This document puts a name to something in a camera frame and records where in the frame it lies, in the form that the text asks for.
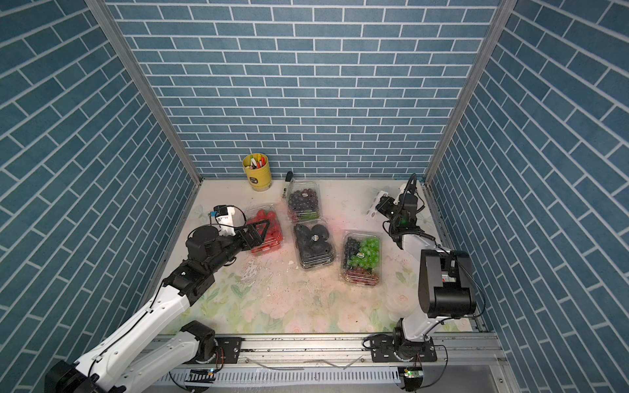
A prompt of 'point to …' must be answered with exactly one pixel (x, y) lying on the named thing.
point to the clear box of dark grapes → (303, 201)
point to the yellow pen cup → (256, 166)
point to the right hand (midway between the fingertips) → (381, 196)
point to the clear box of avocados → (314, 243)
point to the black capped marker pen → (289, 180)
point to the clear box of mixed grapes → (361, 258)
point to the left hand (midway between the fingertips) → (268, 225)
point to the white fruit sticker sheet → (372, 210)
